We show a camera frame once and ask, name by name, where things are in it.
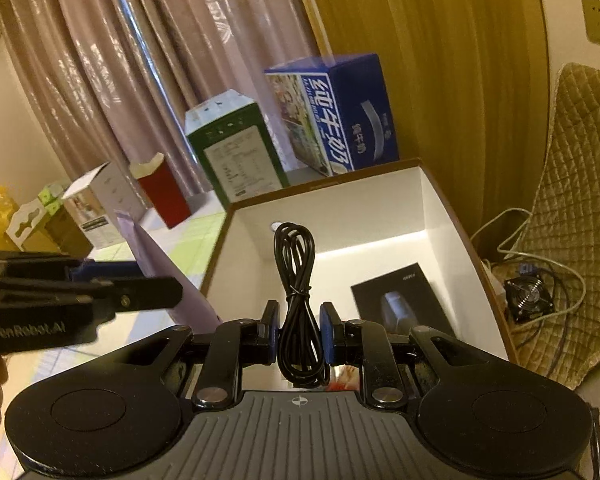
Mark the pink curtain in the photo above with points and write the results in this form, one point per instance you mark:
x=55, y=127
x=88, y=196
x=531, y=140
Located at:
x=130, y=60

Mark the black product box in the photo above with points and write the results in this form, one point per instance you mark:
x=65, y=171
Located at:
x=405, y=300

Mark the red snack packet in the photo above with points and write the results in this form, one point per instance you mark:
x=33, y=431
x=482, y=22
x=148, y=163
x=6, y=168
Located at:
x=344, y=380

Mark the white carton box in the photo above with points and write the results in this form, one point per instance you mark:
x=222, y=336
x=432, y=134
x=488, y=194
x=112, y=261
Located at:
x=105, y=200

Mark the blue milk carton box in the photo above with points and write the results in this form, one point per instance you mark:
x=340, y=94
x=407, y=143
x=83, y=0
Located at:
x=350, y=115

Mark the yellow plastic bag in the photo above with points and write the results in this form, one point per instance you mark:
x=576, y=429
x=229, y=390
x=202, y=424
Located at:
x=0, y=210

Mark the green and white box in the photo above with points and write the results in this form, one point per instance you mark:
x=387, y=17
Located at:
x=30, y=225

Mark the plain cardboard box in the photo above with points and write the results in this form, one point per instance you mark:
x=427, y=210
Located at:
x=70, y=235

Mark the small black fan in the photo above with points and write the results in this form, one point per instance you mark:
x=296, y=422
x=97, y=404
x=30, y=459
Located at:
x=529, y=297

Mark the beige wall outlet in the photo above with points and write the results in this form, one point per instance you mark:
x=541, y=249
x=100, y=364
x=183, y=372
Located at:
x=596, y=20

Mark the red carton box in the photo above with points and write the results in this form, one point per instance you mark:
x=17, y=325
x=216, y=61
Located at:
x=162, y=195

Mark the checked bed sheet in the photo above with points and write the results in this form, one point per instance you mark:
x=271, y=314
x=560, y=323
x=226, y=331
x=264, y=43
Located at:
x=190, y=240

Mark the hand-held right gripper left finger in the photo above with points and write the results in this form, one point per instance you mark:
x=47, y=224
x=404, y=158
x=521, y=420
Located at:
x=270, y=335

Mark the purple tube bottle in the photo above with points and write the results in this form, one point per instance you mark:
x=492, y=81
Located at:
x=155, y=260

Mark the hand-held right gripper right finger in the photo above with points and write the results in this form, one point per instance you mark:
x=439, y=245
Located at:
x=330, y=335

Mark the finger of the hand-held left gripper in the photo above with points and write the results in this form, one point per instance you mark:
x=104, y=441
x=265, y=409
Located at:
x=140, y=295
x=105, y=269

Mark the quilted beige cushion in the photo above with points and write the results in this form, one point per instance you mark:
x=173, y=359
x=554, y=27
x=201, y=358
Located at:
x=580, y=210

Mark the brown cardboard storage box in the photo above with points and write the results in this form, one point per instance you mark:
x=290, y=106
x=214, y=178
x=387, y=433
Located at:
x=390, y=220

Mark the green carton box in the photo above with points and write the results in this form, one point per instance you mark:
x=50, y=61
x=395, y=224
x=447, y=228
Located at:
x=235, y=155

